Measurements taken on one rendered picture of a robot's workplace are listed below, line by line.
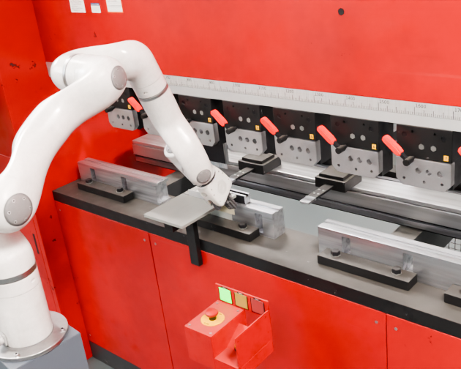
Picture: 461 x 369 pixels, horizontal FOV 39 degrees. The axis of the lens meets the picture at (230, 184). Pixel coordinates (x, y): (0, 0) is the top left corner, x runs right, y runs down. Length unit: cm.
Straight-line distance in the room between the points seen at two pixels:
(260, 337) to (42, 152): 84
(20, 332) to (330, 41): 106
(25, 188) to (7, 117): 129
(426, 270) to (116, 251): 128
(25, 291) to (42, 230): 133
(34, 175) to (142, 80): 42
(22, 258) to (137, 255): 106
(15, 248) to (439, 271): 110
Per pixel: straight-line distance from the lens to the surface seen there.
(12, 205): 142
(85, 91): 155
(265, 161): 239
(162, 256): 242
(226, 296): 201
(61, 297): 304
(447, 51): 162
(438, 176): 172
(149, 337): 277
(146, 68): 172
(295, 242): 213
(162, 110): 178
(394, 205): 216
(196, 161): 181
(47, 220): 288
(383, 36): 168
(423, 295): 186
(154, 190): 250
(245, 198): 219
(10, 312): 158
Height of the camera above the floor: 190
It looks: 23 degrees down
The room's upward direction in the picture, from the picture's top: 7 degrees counter-clockwise
